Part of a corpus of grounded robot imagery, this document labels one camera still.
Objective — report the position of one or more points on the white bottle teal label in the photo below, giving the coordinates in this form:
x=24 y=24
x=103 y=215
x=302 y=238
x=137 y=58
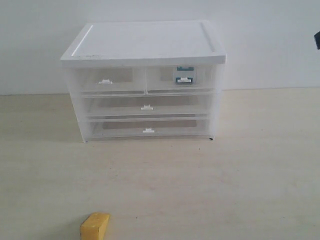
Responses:
x=185 y=75

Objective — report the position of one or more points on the yellow wedge block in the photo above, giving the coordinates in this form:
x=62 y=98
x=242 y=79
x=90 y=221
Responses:
x=95 y=226

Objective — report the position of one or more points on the white plastic drawer cabinet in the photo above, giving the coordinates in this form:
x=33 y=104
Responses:
x=141 y=45

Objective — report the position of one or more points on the clear bottom wide drawer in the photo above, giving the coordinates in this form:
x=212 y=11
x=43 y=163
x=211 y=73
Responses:
x=184 y=126

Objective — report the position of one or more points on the clear wide drawer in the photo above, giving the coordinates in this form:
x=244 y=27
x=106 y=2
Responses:
x=184 y=126
x=147 y=105

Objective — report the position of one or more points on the clear middle wide drawer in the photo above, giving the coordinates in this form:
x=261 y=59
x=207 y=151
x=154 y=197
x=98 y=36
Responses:
x=147 y=105

